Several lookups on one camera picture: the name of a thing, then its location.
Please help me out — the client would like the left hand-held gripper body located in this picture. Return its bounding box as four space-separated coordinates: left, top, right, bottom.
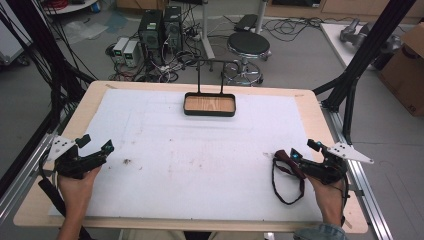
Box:
45 134 108 180

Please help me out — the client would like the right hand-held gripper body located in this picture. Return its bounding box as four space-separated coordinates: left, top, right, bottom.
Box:
297 142 375 186

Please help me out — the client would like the dark red pouch with strap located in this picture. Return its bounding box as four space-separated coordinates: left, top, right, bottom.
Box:
271 149 307 206

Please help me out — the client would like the person's left hand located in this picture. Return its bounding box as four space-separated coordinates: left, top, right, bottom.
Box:
57 165 103 216

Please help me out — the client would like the person's right hand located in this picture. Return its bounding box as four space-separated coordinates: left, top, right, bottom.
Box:
304 173 346 228

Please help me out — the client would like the white foam mat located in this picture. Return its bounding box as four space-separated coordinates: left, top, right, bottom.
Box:
49 88 324 223

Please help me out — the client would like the white power supply unit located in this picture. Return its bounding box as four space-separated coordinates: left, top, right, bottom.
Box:
112 36 130 65
122 39 141 68

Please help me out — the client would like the black stand with wooden tray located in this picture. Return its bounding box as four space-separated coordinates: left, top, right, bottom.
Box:
182 59 237 117

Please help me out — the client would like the white board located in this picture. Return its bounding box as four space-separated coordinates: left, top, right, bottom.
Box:
319 22 383 72

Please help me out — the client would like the brown cardboard box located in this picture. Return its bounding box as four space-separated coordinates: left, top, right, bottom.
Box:
377 22 424 117

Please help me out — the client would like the black round stool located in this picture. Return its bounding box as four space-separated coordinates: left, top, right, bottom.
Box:
222 31 273 87

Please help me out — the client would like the black computer tower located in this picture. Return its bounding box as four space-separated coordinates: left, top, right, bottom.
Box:
162 5 184 54
137 9 165 65

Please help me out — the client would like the black flat device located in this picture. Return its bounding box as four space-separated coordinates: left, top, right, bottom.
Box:
233 13 260 34

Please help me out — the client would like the white desk leg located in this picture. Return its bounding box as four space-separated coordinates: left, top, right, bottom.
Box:
199 0 216 61

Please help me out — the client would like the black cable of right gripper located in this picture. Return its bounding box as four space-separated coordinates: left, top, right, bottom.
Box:
338 178 351 228

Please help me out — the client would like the aluminium rail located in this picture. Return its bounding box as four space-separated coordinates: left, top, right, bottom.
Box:
319 100 396 240
0 109 74 225

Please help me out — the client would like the black metal frame strut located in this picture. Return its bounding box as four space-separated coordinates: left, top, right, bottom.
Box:
0 0 98 136
312 0 418 146

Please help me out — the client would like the tangle of floor cables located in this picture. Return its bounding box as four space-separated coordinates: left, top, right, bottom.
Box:
104 42 216 84

